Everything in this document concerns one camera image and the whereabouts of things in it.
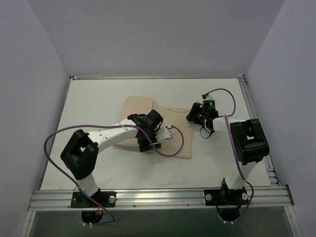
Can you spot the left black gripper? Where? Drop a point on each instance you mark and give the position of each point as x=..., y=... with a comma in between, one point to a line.
x=148, y=146

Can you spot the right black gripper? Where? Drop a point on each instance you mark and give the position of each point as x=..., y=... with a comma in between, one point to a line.
x=195, y=113

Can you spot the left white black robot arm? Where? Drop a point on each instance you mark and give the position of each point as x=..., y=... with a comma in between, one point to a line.
x=81, y=151

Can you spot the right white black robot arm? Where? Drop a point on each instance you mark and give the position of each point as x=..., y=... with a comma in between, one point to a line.
x=248, y=141

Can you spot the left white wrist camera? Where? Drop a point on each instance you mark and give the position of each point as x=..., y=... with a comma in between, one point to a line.
x=164, y=133

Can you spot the back aluminium rail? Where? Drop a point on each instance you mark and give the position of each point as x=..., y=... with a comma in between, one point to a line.
x=91, y=77

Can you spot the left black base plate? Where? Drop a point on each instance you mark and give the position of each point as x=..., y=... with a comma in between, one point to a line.
x=104, y=198

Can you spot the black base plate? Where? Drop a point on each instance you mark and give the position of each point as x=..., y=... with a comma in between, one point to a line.
x=219, y=197
x=104, y=198

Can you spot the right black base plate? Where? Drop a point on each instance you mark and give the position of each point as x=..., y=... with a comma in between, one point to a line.
x=219, y=197

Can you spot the front aluminium rail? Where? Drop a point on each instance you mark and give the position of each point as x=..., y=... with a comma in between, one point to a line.
x=149, y=199

